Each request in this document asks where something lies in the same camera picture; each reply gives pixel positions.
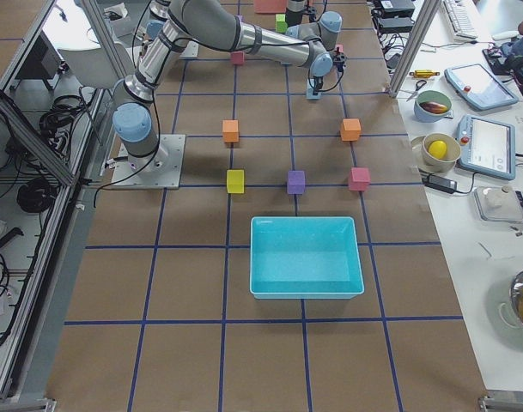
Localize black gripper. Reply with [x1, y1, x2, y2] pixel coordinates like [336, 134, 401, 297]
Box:
[311, 76, 324, 96]

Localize light blue block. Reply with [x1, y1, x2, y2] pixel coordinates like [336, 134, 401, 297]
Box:
[306, 84, 321, 100]

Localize orange block front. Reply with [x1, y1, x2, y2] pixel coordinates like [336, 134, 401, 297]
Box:
[340, 118, 362, 142]

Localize orange block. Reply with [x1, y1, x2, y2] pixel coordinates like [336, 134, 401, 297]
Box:
[340, 118, 362, 142]
[222, 119, 240, 143]

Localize green block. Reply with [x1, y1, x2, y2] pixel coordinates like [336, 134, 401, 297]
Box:
[275, 14, 288, 33]

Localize pink block back left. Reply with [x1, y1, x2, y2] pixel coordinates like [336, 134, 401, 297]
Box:
[230, 51, 246, 66]

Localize orange block back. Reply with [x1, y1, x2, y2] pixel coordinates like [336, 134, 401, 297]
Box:
[222, 119, 240, 143]

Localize purple block near teal tray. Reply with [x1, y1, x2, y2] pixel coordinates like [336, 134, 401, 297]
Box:
[287, 170, 306, 195]

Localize pink block front right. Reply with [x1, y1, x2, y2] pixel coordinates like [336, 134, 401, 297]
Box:
[348, 167, 371, 191]

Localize black scissors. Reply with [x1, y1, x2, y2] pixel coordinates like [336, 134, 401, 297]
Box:
[407, 79, 427, 101]

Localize brass cylinder tool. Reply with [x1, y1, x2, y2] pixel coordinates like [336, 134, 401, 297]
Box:
[409, 70, 441, 79]

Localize blue bowl with fruit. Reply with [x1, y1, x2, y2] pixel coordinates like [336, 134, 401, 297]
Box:
[413, 90, 452, 123]

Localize yellow block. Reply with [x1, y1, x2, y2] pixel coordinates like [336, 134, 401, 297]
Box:
[226, 169, 245, 194]

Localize cream bowl with lemon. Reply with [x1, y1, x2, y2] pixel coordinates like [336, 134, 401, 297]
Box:
[410, 133, 461, 173]

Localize teach pendant far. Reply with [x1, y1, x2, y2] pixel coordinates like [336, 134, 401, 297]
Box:
[444, 64, 518, 111]

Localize teach pendant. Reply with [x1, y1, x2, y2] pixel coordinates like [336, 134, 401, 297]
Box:
[444, 64, 518, 111]
[456, 115, 516, 181]

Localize black power adapter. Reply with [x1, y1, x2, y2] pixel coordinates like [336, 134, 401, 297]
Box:
[422, 173, 457, 194]

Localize teal plastic tray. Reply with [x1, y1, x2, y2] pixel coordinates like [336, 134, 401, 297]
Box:
[250, 216, 364, 300]

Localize teach pendant near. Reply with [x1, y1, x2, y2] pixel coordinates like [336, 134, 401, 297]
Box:
[456, 115, 516, 181]

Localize kitchen scale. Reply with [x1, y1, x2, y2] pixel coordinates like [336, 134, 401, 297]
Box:
[473, 185, 523, 223]

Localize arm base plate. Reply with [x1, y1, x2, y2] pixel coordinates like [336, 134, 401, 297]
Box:
[179, 41, 199, 60]
[111, 134, 186, 190]

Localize aluminium frame post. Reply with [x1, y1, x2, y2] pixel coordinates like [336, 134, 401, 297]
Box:
[387, 0, 441, 98]

